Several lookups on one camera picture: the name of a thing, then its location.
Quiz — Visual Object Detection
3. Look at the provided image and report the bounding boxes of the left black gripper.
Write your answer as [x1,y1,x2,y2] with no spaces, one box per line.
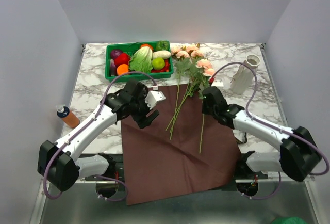
[130,91,159,129]

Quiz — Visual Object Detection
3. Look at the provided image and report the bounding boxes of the pink rose stem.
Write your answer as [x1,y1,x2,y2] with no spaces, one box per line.
[194,58,216,154]

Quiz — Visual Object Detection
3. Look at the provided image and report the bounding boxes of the pink artificial flowers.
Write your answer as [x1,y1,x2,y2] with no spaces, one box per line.
[166,43,208,140]

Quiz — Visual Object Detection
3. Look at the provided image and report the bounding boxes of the red paper bouquet wrap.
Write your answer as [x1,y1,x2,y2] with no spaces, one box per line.
[121,85,241,205]

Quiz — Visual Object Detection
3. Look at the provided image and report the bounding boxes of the black ribbon with gold text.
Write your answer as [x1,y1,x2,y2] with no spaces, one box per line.
[233,130,248,145]

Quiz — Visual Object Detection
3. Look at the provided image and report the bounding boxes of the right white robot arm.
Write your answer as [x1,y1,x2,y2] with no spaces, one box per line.
[202,86,321,182]

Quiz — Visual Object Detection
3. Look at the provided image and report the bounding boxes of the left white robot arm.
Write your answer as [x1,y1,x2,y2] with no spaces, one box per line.
[37,79,165,192]

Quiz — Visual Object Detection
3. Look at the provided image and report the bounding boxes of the white ribbed ceramic vase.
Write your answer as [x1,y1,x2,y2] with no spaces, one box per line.
[230,54,260,94]

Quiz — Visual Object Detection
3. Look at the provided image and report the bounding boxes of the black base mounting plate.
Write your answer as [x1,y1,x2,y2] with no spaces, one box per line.
[75,151,270,191]

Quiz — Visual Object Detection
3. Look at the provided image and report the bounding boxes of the red chili pepper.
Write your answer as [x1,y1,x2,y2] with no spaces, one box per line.
[151,59,170,73]

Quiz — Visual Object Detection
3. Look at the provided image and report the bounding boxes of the orange fruit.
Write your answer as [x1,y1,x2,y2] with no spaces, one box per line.
[116,64,129,76]

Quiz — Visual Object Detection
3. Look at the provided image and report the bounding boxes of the green apple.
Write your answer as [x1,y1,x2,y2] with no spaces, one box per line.
[152,57,166,71]

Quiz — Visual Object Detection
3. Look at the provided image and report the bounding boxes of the green cabbage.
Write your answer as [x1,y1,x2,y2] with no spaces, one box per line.
[129,47,153,73]

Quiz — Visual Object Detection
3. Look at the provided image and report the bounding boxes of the purple eggplant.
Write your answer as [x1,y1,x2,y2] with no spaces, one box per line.
[110,59,117,76]

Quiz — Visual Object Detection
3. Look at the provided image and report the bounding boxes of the red bell pepper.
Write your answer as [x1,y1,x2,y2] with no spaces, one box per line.
[114,53,130,67]

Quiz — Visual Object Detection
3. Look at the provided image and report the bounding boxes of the white radish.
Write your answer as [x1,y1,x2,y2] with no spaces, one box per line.
[152,50,171,59]

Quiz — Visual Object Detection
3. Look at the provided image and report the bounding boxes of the green plastic basket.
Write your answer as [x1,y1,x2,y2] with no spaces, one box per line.
[105,41,174,82]

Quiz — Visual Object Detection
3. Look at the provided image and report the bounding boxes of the purple onion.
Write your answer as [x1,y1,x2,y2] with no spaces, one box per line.
[110,49,123,60]

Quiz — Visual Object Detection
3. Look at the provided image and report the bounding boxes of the small orange at basket back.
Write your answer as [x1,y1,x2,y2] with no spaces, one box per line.
[140,44,153,51]

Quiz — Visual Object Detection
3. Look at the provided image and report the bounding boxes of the green bell pepper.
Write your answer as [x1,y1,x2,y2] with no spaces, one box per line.
[155,41,170,51]

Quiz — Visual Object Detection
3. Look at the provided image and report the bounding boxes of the orange bottle with blue cap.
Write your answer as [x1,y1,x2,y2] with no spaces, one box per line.
[56,105,80,129]

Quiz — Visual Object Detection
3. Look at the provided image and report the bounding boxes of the green object at bottom edge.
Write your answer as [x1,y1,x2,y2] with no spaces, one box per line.
[271,216,307,224]

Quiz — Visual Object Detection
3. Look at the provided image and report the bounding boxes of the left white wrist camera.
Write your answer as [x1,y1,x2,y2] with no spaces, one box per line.
[144,86,166,110]

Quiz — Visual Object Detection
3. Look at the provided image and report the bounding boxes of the aluminium frame rail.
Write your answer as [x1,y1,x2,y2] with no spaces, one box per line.
[29,172,317,224]

